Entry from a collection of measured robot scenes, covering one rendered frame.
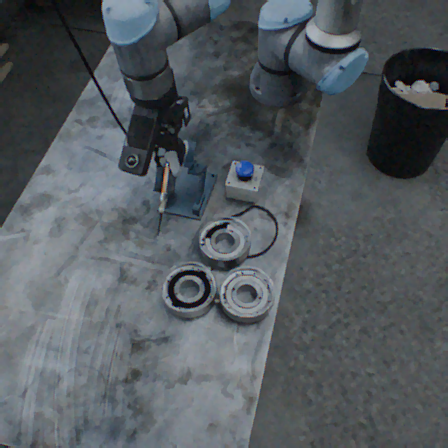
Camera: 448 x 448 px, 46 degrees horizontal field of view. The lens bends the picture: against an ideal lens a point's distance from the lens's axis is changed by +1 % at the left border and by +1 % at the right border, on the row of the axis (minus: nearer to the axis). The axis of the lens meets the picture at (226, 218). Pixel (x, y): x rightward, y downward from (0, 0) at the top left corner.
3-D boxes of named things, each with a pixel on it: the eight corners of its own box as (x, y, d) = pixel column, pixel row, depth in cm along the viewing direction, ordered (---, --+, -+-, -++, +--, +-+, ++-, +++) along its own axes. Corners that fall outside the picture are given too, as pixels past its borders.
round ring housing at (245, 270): (267, 272, 103) (268, 262, 99) (279, 321, 97) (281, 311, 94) (215, 280, 102) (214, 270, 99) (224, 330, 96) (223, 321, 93)
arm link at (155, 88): (157, 85, 76) (107, 75, 78) (162, 108, 80) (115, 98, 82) (176, 52, 80) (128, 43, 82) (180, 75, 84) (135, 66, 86)
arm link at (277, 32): (282, 32, 130) (287, -20, 119) (321, 59, 124) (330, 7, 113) (246, 53, 126) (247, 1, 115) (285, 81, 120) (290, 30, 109)
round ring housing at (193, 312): (194, 331, 96) (192, 322, 93) (152, 300, 100) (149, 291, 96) (228, 290, 101) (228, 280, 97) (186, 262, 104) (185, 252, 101)
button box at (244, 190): (256, 203, 112) (257, 190, 108) (225, 197, 114) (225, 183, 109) (264, 175, 117) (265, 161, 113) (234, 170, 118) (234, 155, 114)
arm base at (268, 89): (256, 63, 139) (257, 31, 131) (312, 72, 136) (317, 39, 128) (243, 102, 130) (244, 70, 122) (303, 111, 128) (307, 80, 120)
